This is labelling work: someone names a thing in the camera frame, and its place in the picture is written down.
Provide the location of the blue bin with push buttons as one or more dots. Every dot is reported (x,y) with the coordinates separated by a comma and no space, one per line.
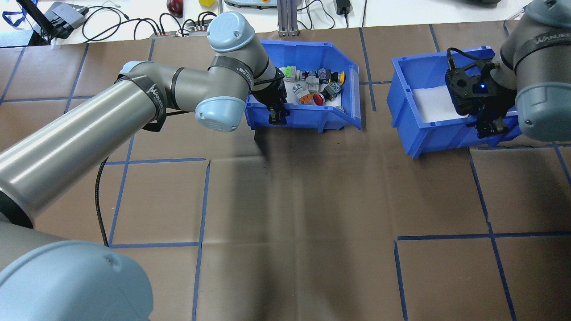
(312,120)

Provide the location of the blue bin with capacitors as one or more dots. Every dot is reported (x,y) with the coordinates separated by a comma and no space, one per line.
(424,138)

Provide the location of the red mushroom push button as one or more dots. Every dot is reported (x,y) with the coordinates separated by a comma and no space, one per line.
(318,99)

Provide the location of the pile of push-button switches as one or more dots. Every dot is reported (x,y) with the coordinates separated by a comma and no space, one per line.
(335,104)

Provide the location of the yellow push button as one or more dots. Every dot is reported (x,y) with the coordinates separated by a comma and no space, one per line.
(341,77)

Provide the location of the black box device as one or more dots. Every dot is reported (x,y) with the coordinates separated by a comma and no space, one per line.
(67,15)

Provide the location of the white foam pad under capacitors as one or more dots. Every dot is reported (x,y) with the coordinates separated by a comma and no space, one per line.
(435,104)

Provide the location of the grey tray device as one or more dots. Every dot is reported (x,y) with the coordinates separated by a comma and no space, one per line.
(252,3)

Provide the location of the black power adapter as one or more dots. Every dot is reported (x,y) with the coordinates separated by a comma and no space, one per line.
(342,6)

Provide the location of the yellow block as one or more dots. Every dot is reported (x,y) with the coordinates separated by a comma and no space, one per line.
(206,2)

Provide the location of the grey power strip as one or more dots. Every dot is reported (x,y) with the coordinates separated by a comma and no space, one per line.
(163,34)

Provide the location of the dark red round object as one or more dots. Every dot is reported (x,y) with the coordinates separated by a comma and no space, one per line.
(175,5)

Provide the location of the black stand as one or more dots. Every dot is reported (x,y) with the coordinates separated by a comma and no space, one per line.
(35,20)

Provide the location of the silver switch with orange base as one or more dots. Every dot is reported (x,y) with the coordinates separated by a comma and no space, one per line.
(303,94)

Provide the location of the white switch block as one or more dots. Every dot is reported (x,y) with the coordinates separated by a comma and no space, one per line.
(312,83)

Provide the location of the black and red switch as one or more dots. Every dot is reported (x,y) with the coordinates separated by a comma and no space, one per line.
(308,74)

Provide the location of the black switch with green face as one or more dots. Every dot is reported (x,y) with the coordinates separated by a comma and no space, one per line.
(333,90)

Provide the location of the grey switch block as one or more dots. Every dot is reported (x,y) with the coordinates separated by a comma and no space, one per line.
(323,74)

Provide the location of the aluminium profile post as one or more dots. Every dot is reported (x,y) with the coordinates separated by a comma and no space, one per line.
(287,18)

